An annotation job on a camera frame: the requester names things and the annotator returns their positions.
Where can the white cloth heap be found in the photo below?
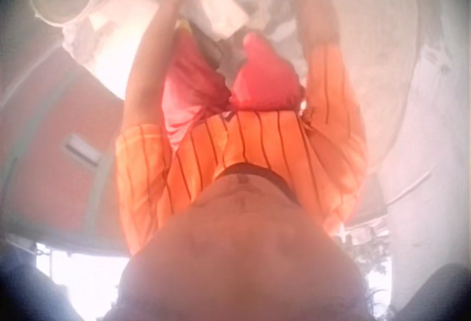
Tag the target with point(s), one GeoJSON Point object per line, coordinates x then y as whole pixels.
{"type": "Point", "coordinates": [110, 45]}

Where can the white wall vent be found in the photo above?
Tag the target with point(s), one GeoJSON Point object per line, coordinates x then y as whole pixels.
{"type": "Point", "coordinates": [82, 149]}

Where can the white crumpled sheet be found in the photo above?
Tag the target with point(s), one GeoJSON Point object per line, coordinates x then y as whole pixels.
{"type": "Point", "coordinates": [226, 8]}

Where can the person's legs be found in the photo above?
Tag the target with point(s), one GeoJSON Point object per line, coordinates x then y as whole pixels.
{"type": "Point", "coordinates": [265, 78]}

